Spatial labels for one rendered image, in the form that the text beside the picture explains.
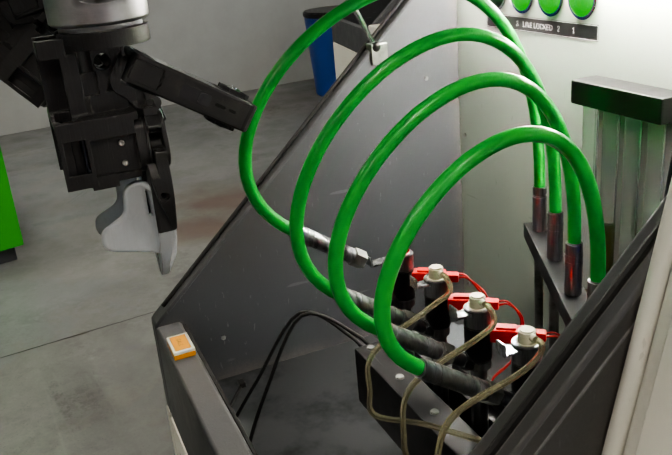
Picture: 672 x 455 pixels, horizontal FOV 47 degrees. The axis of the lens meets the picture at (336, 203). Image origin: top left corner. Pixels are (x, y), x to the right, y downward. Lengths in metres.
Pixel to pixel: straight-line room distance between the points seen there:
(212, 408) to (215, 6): 6.80
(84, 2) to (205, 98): 0.12
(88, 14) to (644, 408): 0.50
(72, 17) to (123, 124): 0.08
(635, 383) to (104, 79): 0.47
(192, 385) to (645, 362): 0.59
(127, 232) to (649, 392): 0.42
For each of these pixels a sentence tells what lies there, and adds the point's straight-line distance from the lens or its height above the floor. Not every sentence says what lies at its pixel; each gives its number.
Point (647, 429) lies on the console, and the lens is 0.63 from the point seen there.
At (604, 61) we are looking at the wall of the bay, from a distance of 1.00.
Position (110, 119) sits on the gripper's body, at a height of 1.37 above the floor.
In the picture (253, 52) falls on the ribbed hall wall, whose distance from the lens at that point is 7.82.
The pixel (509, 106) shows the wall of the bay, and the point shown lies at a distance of 1.16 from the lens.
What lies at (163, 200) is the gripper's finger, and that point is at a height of 1.30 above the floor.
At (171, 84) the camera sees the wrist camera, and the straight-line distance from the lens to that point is 0.62.
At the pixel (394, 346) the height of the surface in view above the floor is 1.16.
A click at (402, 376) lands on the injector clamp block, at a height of 0.98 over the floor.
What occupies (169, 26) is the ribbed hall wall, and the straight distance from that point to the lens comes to 7.51.
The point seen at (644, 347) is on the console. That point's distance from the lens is 0.63.
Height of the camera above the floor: 1.49
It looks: 20 degrees down
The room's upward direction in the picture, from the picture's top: 5 degrees counter-clockwise
